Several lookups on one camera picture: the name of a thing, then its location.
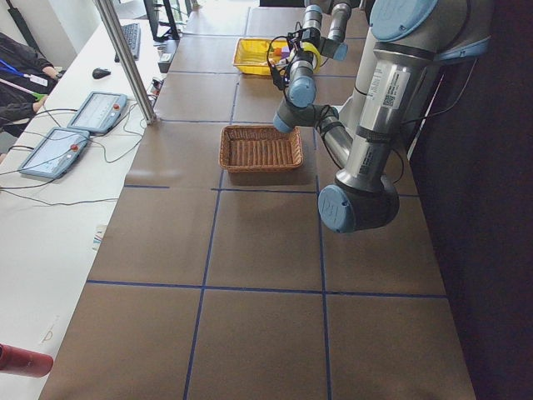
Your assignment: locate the aluminium frame post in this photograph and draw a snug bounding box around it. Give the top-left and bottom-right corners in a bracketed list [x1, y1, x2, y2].
[94, 0, 157, 125]

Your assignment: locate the black keyboard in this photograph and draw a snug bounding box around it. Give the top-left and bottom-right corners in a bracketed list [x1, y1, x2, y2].
[121, 23, 142, 61]

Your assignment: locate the lower teach pendant tablet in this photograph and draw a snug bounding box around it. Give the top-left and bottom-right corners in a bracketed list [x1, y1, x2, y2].
[18, 127, 91, 179]

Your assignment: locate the upper teach pendant tablet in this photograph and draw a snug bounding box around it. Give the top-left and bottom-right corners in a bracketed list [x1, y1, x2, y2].
[67, 92, 127, 134]

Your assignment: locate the seated person in black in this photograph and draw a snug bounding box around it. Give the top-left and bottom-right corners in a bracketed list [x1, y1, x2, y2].
[1, 33, 63, 138]

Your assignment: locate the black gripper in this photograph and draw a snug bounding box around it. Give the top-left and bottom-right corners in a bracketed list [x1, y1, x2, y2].
[287, 28, 321, 49]

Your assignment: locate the yellow tape roll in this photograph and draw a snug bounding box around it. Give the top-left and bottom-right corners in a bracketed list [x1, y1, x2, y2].
[301, 42, 321, 73]

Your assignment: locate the brown wicker basket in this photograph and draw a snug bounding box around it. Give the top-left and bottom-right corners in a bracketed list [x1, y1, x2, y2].
[219, 125, 304, 173]

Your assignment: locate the teach pendant tablet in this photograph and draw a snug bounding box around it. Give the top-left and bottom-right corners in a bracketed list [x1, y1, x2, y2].
[18, 127, 91, 179]
[67, 92, 127, 134]

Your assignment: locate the black computer mouse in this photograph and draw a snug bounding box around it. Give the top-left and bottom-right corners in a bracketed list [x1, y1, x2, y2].
[92, 67, 111, 80]

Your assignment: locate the red bottle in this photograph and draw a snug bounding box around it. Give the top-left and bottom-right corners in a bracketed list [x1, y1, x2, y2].
[0, 344, 53, 378]

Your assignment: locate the white pillar with base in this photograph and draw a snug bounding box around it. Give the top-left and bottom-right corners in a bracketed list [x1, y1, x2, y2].
[340, 29, 376, 130]

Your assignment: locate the black camera cable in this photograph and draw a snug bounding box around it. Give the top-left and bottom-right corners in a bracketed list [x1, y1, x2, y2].
[266, 29, 303, 91]

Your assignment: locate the yellow plastic basket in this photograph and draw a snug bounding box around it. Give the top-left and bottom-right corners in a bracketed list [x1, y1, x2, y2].
[233, 37, 288, 76]

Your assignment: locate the black monitor stand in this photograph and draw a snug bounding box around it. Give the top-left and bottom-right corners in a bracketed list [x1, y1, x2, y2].
[143, 0, 192, 43]

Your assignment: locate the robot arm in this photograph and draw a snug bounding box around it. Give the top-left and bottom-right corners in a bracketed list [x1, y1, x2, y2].
[286, 1, 359, 61]
[273, 1, 495, 233]

